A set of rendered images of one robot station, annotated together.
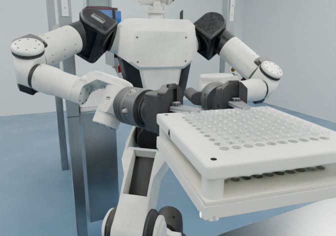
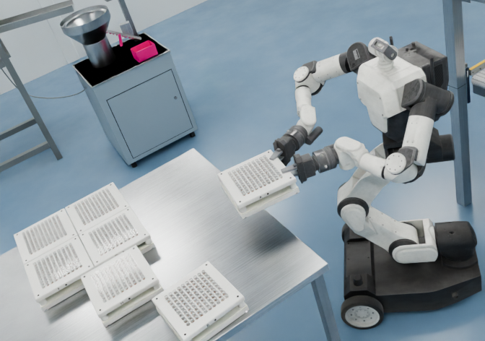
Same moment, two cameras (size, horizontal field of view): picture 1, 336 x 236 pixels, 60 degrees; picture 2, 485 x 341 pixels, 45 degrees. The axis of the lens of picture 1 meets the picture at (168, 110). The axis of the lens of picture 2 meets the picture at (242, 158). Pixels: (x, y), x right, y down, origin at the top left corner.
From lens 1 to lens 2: 2.39 m
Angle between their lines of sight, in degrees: 86
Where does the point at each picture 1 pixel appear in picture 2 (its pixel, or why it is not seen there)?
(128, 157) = not seen: hidden behind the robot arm
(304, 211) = (283, 230)
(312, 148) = (232, 191)
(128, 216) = (343, 190)
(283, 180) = not seen: hidden behind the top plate
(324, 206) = (290, 237)
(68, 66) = (449, 38)
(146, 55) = (363, 97)
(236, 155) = (224, 177)
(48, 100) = not seen: outside the picture
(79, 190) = (457, 156)
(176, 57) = (377, 108)
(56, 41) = (322, 69)
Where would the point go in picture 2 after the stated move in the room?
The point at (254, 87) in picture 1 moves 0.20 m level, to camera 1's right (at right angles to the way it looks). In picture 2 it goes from (370, 167) to (387, 200)
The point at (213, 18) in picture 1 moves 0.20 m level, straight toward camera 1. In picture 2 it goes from (414, 88) to (359, 100)
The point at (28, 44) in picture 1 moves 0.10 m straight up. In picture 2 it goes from (299, 73) to (295, 53)
